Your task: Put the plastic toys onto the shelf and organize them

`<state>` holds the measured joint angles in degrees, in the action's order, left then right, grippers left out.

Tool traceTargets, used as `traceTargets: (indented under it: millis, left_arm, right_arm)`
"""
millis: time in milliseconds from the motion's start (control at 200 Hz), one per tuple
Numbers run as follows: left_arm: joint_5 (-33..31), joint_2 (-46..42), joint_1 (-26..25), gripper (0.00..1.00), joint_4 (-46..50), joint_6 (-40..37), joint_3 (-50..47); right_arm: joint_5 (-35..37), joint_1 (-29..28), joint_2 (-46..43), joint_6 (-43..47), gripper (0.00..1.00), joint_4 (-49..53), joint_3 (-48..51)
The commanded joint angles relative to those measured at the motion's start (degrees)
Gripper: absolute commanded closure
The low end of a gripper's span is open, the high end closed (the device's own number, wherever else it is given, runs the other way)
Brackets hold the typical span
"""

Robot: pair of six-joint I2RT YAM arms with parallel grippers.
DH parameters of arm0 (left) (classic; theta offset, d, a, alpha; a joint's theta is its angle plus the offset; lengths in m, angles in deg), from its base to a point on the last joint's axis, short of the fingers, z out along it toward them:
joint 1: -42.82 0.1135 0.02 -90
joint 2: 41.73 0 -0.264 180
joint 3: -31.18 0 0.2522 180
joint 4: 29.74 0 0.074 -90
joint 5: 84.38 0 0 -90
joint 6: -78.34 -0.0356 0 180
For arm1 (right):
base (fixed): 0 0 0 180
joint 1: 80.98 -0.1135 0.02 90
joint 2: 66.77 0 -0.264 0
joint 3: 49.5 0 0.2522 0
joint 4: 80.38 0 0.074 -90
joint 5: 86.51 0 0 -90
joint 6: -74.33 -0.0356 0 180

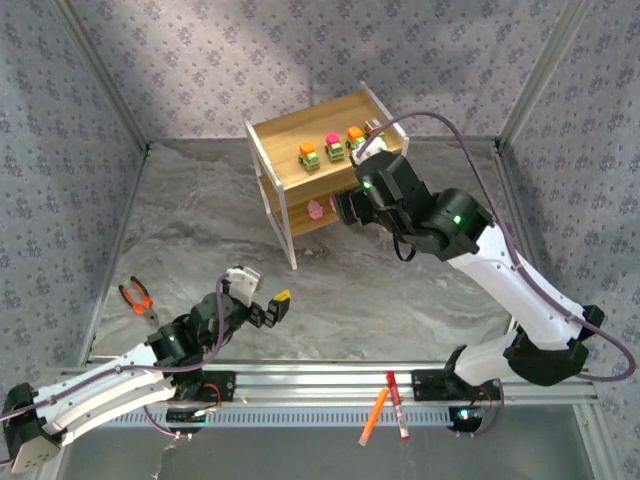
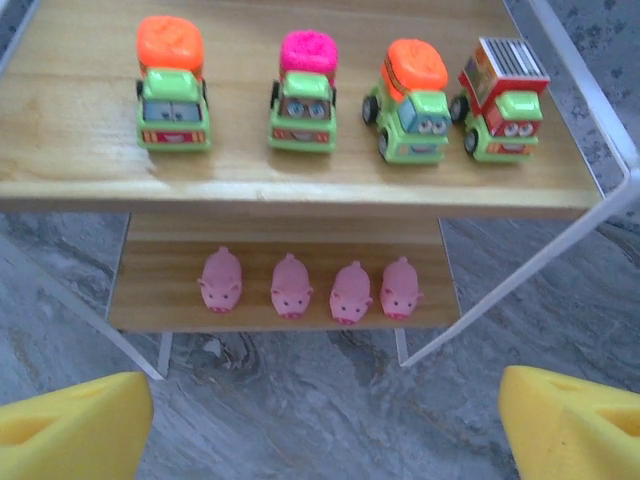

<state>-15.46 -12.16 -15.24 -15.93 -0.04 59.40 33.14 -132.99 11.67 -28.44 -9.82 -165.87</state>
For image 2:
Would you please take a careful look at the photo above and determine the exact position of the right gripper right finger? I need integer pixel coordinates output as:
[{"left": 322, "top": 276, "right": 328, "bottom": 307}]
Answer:
[{"left": 499, "top": 364, "right": 640, "bottom": 480}]

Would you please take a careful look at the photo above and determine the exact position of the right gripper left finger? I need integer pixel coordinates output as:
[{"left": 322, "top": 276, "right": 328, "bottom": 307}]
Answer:
[{"left": 0, "top": 372, "right": 154, "bottom": 480}]

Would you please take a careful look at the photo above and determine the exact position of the pink plastic toy pig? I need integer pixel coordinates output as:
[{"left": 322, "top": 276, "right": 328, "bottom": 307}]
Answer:
[
  {"left": 378, "top": 256, "right": 425, "bottom": 321},
  {"left": 196, "top": 245, "right": 245, "bottom": 315},
  {"left": 328, "top": 260, "right": 375, "bottom": 326},
  {"left": 269, "top": 252, "right": 315, "bottom": 320}
]

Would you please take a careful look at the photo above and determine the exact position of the orange-top green truck red grille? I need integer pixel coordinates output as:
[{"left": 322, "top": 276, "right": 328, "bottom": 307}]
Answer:
[{"left": 135, "top": 14, "right": 212, "bottom": 153}]

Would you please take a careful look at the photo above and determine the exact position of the orange-top green truck blue face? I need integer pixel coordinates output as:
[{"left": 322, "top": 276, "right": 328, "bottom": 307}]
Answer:
[{"left": 362, "top": 38, "right": 454, "bottom": 166}]

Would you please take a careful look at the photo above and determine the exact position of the pink-top green toy truck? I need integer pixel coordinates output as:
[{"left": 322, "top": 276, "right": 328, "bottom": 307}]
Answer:
[{"left": 268, "top": 29, "right": 340, "bottom": 153}]

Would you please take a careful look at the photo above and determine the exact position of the wooden shelf white metal frame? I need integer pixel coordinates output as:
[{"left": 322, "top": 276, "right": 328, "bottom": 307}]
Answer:
[{"left": 0, "top": 0, "right": 640, "bottom": 381}]

